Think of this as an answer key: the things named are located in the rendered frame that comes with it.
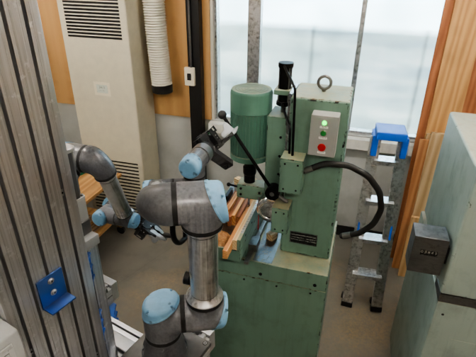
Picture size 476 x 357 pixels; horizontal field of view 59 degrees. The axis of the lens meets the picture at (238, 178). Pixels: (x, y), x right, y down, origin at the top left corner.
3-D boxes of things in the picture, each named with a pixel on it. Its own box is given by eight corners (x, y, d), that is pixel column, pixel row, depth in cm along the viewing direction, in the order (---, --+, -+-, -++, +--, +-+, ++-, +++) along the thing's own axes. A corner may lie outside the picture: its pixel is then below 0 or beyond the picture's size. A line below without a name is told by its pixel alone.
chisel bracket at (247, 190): (241, 192, 201) (241, 176, 197) (269, 197, 197) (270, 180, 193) (236, 200, 195) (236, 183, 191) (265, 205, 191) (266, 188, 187)
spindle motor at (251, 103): (236, 146, 197) (237, 81, 182) (273, 151, 192) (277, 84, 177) (224, 162, 182) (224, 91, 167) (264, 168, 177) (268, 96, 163)
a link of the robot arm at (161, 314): (144, 317, 140) (141, 286, 134) (185, 313, 142) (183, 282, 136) (142, 347, 130) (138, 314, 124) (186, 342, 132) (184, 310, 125)
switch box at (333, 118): (309, 148, 165) (313, 109, 157) (336, 151, 162) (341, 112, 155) (307, 154, 160) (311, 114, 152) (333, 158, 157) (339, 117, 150)
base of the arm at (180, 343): (168, 378, 132) (166, 356, 127) (132, 357, 138) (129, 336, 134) (197, 344, 143) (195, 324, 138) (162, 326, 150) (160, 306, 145)
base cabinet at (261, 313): (229, 309, 267) (229, 215, 233) (321, 331, 252) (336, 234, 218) (203, 369, 229) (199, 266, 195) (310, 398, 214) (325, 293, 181)
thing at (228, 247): (256, 195, 216) (256, 188, 214) (259, 195, 216) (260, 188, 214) (222, 258, 171) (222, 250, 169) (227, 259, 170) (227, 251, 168)
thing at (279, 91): (277, 100, 176) (279, 59, 168) (295, 103, 174) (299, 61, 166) (273, 106, 169) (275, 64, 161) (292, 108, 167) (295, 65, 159)
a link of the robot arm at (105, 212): (110, 215, 195) (122, 205, 205) (88, 211, 198) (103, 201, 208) (111, 229, 198) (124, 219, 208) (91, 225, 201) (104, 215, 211)
